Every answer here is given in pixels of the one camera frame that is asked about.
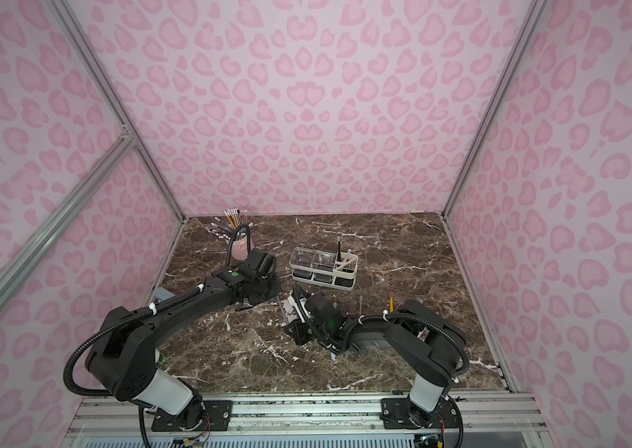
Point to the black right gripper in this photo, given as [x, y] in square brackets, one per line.
[302, 313]

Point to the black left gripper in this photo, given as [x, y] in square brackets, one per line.
[263, 283]

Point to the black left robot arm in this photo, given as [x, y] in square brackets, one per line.
[120, 360]

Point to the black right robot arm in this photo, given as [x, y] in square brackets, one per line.
[432, 346]

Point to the cream toothbrush holder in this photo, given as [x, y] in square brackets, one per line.
[319, 268]

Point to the pink metal pencil bucket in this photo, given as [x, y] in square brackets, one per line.
[240, 248]

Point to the bundle of coloured pencils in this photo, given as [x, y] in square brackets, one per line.
[233, 222]

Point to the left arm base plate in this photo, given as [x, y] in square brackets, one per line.
[198, 416]

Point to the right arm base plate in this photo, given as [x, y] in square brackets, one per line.
[419, 414]

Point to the aluminium front rail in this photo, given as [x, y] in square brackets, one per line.
[360, 419]

